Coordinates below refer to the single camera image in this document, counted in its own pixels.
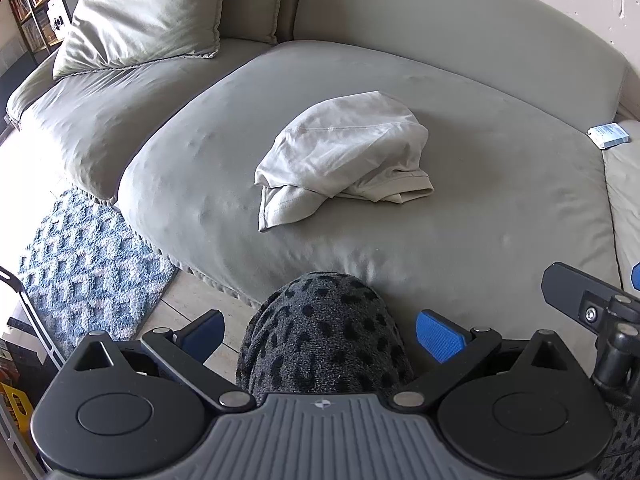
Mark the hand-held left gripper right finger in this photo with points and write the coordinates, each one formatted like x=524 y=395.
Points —
x=440 y=340

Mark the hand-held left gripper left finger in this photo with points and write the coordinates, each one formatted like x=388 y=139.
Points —
x=204 y=336

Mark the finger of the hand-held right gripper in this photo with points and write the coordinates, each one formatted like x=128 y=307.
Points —
x=636 y=277
x=570 y=292

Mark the white shirt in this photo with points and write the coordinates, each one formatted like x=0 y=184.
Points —
x=345 y=145

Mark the person's spotted grey pants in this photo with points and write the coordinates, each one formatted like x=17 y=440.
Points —
x=320 y=335

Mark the grey sofa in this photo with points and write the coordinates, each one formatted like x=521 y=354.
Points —
x=500 y=200

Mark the blue white patterned rug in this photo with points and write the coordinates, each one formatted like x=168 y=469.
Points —
x=95 y=270

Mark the blue white tissue pack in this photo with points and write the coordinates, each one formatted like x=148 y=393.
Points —
x=610 y=135

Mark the yellow crate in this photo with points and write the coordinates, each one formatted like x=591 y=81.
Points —
x=12 y=405

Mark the grey throw pillow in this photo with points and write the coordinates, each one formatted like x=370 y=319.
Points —
x=145 y=15

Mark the wooden bookshelf with books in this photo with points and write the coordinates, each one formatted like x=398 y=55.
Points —
x=35 y=0

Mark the black metal frame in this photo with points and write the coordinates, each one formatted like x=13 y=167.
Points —
x=35 y=310

